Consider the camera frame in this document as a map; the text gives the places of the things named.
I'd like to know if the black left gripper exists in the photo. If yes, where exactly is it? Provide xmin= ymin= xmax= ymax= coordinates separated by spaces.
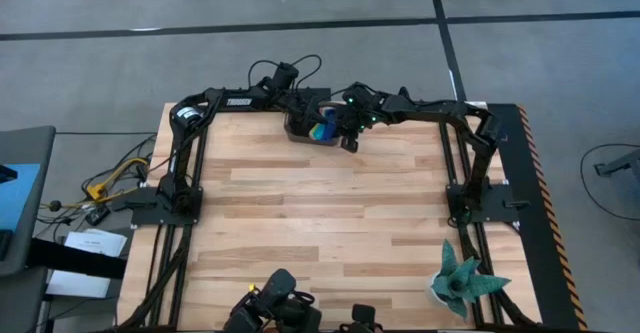
xmin=284 ymin=89 xmax=326 ymax=137

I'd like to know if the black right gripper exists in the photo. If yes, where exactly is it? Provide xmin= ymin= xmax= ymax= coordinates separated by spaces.
xmin=331 ymin=82 xmax=397 ymax=140

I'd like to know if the dark blue measuring cup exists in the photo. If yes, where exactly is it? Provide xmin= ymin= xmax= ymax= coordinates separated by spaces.
xmin=319 ymin=115 xmax=339 ymax=143

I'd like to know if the grey plastic basket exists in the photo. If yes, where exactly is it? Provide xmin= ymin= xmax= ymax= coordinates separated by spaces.
xmin=283 ymin=100 xmax=346 ymax=147

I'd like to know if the black perforated panel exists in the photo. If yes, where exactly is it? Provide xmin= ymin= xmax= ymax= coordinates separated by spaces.
xmin=208 ymin=88 xmax=332 ymax=103

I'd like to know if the black hazard-striped mat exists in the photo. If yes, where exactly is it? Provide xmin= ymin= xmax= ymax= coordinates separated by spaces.
xmin=487 ymin=103 xmax=589 ymax=332

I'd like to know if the green artificial potted plant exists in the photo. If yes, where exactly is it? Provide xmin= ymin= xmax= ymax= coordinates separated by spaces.
xmin=426 ymin=239 xmax=512 ymax=322

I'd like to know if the black power adapter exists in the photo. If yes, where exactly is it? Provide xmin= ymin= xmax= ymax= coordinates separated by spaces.
xmin=84 ymin=204 xmax=112 ymax=227

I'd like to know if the white paper sheet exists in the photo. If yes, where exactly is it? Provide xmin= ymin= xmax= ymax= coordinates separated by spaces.
xmin=45 ymin=268 xmax=112 ymax=299
xmin=63 ymin=228 xmax=129 ymax=259

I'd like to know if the black beam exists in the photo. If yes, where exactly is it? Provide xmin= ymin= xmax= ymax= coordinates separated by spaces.
xmin=27 ymin=237 xmax=129 ymax=280

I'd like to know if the grey desk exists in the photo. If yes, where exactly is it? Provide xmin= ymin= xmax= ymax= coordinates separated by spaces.
xmin=0 ymin=125 xmax=57 ymax=277

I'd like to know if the grey stand leg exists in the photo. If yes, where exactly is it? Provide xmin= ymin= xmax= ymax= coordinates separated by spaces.
xmin=593 ymin=147 xmax=640 ymax=177

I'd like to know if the blue pad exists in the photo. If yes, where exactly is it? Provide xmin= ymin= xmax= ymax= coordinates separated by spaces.
xmin=0 ymin=162 xmax=42 ymax=232

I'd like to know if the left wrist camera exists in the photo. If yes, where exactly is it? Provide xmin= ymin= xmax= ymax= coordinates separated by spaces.
xmin=272 ymin=61 xmax=300 ymax=92

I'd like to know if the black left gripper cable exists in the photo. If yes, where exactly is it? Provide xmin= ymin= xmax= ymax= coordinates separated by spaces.
xmin=248 ymin=54 xmax=324 ymax=93

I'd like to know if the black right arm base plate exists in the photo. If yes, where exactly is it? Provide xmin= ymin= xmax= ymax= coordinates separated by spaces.
xmin=446 ymin=182 xmax=530 ymax=225

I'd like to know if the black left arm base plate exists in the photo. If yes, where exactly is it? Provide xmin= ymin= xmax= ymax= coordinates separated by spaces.
xmin=130 ymin=185 xmax=204 ymax=226

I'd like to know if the yellow cable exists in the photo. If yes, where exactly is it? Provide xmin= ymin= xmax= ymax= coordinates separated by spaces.
xmin=84 ymin=157 xmax=151 ymax=202

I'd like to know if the black floor cable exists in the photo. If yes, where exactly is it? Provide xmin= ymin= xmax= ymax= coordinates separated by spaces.
xmin=579 ymin=142 xmax=640 ymax=223

